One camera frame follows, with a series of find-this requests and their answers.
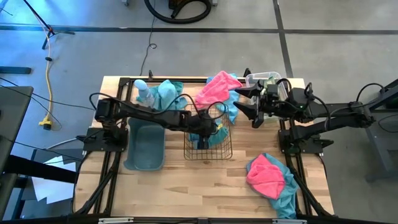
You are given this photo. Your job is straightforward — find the white paper sheets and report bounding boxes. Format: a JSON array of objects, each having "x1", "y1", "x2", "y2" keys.
[{"x1": 30, "y1": 155, "x2": 78, "y2": 205}]

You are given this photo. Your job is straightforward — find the grey metal stand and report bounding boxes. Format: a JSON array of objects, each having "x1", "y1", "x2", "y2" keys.
[{"x1": 364, "y1": 78, "x2": 398, "y2": 183}]

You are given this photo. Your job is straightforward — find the black hose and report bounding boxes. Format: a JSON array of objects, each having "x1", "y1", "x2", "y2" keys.
[{"x1": 143, "y1": 0, "x2": 213, "y2": 25}]

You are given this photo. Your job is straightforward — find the black desk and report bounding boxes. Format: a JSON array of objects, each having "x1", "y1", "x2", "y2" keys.
[{"x1": 0, "y1": 85, "x2": 34, "y2": 218}]

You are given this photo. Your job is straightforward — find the black floor stand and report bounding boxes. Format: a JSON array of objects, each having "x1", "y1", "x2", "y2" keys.
[{"x1": 0, "y1": 66, "x2": 32, "y2": 75}]

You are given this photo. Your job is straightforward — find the pink microfiber towel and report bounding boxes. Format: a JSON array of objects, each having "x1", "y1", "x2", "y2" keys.
[
  {"x1": 195, "y1": 70, "x2": 244, "y2": 110},
  {"x1": 245, "y1": 154, "x2": 287, "y2": 200}
]

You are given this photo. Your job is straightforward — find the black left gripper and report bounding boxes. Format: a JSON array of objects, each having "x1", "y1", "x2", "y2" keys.
[{"x1": 186, "y1": 109, "x2": 218, "y2": 151}]

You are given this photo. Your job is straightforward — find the black aluminium table frame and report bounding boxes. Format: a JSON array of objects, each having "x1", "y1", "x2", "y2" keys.
[{"x1": 70, "y1": 76, "x2": 336, "y2": 224}]

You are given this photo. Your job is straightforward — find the pale blue bottle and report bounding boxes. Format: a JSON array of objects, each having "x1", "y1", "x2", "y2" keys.
[{"x1": 133, "y1": 79, "x2": 155, "y2": 109}]

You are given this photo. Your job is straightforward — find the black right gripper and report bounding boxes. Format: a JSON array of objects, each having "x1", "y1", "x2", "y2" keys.
[{"x1": 232, "y1": 79, "x2": 290, "y2": 129}]

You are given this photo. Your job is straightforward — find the black tripod light stand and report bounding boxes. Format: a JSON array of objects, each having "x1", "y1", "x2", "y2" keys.
[{"x1": 23, "y1": 0, "x2": 76, "y2": 50}]

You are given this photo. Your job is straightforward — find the thin black floor cable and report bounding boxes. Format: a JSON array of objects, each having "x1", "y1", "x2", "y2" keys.
[{"x1": 139, "y1": 0, "x2": 159, "y2": 78}]

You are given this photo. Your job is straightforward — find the clear plastic container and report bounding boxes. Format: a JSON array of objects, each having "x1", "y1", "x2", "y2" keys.
[{"x1": 244, "y1": 71, "x2": 289, "y2": 122}]

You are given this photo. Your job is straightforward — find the blue-grey plastic bin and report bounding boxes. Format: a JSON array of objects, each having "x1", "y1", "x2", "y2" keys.
[{"x1": 123, "y1": 117, "x2": 167, "y2": 172}]

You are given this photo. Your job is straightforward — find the yellow extension cable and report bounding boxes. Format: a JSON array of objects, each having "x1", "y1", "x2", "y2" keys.
[{"x1": 37, "y1": 17, "x2": 54, "y2": 131}]

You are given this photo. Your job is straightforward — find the metal wire basket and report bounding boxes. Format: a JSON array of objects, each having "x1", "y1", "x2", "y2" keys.
[{"x1": 183, "y1": 103, "x2": 233, "y2": 161}]

